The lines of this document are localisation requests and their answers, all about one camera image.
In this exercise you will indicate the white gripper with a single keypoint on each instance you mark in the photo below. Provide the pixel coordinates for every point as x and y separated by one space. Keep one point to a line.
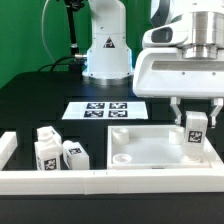
163 73

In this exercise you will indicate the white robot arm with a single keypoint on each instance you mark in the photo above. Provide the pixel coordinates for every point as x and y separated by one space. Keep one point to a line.
182 56

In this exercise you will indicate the white U-shaped obstacle fence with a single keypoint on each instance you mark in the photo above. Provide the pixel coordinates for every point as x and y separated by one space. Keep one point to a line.
107 181

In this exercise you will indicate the white sheet with tags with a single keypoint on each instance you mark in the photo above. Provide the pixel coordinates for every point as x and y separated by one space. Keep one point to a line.
105 110

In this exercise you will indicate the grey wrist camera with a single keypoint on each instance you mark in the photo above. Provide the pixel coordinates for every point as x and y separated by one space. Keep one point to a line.
167 35

